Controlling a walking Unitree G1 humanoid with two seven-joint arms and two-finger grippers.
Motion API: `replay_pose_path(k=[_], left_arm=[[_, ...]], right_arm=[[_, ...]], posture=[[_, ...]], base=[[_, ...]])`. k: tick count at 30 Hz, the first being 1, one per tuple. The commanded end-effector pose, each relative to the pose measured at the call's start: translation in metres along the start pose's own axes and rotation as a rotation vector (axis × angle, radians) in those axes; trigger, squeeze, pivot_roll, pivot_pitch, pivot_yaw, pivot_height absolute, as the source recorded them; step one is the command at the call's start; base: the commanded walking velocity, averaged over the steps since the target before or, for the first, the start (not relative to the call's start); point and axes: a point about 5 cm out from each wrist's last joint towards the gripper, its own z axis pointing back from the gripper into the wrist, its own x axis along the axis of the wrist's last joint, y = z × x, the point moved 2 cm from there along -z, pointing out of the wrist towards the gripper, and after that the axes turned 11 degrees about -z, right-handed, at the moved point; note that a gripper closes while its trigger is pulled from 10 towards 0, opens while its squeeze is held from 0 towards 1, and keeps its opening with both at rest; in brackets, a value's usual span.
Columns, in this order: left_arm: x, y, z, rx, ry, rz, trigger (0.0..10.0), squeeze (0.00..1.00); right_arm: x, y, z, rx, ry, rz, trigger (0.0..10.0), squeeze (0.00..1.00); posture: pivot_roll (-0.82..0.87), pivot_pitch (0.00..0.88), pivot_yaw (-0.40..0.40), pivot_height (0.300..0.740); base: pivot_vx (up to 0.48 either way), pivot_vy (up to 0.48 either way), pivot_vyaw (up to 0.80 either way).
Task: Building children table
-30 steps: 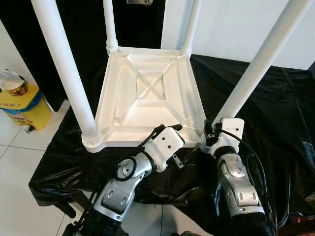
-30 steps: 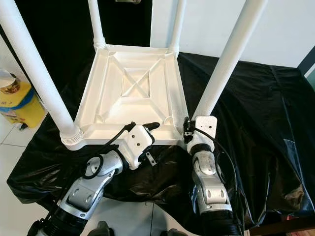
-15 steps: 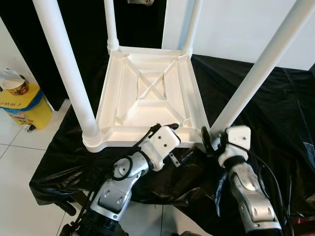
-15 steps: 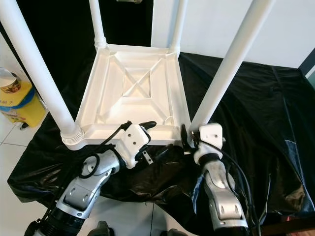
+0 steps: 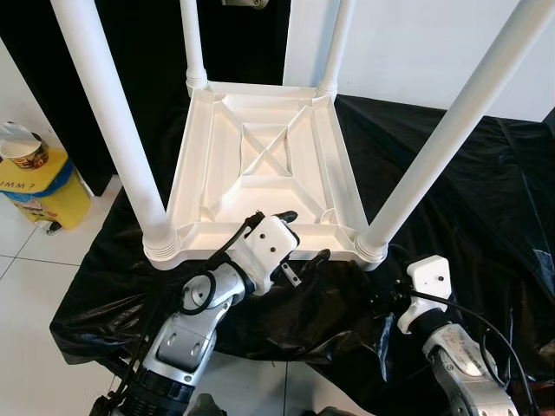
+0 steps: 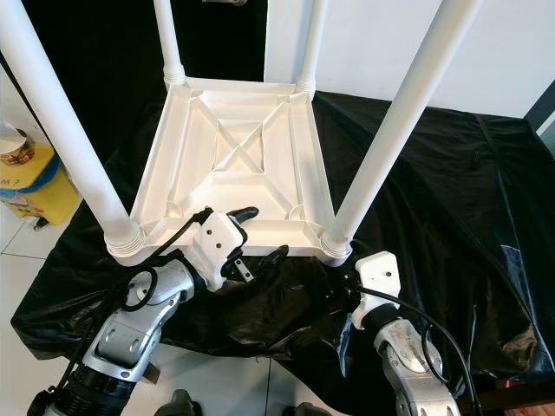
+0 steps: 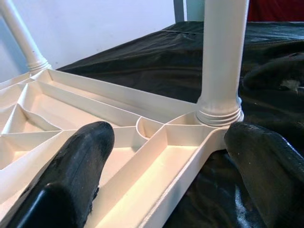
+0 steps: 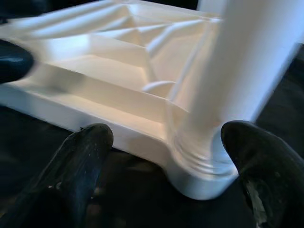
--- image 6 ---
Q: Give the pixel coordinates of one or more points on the white plastic table leg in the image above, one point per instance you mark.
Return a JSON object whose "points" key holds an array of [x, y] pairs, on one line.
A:
{"points": [[399, 121], [312, 43], [169, 43], [61, 121]]}

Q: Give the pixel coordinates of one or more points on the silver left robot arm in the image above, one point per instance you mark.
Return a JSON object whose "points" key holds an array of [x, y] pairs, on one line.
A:
{"points": [[126, 334]]}

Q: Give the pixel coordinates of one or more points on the dark grey right robot leg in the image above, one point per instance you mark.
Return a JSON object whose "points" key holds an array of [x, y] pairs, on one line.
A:
{"points": [[310, 410]]}

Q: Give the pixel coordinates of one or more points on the dark grey robot leg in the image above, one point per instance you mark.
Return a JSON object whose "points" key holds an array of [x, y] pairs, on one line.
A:
{"points": [[310, 410], [178, 404]]}

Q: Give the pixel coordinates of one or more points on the black plastic table sheet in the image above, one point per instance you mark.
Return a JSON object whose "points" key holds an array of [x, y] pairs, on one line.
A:
{"points": [[460, 225]]}

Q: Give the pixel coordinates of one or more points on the brown wooden table leg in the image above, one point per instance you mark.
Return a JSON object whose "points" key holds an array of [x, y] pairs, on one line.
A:
{"points": [[149, 371], [516, 400]]}

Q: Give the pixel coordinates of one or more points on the dark grey left robot leg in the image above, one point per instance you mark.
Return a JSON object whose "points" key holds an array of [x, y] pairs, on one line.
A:
{"points": [[178, 404]]}

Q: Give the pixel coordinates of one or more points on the yellow cardboard box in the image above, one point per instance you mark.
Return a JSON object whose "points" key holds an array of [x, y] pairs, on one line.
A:
{"points": [[39, 195]]}

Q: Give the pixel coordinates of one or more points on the black door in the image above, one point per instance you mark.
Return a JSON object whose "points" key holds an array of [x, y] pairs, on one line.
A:
{"points": [[113, 52]]}

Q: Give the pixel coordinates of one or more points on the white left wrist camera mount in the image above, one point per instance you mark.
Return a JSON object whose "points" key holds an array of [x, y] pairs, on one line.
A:
{"points": [[212, 245]]}

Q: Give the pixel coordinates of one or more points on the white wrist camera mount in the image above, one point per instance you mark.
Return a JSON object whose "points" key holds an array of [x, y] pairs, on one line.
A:
{"points": [[212, 245], [377, 282]]}

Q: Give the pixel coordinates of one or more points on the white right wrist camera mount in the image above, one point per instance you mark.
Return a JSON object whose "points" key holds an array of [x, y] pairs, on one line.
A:
{"points": [[377, 282]]}

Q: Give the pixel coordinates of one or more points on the black wall trim strip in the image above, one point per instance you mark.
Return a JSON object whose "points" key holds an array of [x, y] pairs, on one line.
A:
{"points": [[540, 106]]}

